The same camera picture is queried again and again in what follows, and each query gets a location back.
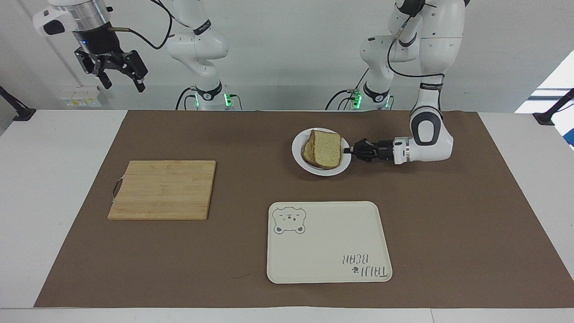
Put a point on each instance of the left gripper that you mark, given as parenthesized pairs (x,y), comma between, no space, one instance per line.
(383,150)

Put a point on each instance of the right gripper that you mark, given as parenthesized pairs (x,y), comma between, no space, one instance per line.
(96,41)

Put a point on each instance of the white round plate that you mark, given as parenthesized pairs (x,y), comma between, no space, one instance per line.
(329,172)

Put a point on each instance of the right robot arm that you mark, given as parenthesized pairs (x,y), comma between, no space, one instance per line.
(204,47)

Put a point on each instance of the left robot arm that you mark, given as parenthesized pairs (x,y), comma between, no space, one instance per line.
(432,45)

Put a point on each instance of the brown bread slice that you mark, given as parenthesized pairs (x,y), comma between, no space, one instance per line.
(306,152)
(327,148)

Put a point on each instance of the cream tray with bear print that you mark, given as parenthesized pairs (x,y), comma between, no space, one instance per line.
(327,244)

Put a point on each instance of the black stand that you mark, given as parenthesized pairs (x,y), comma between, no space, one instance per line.
(554,110)
(18,112)

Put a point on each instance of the wooden cutting board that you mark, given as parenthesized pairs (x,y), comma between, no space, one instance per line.
(163,190)

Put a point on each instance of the white wall socket box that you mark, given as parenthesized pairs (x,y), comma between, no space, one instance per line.
(80,98)

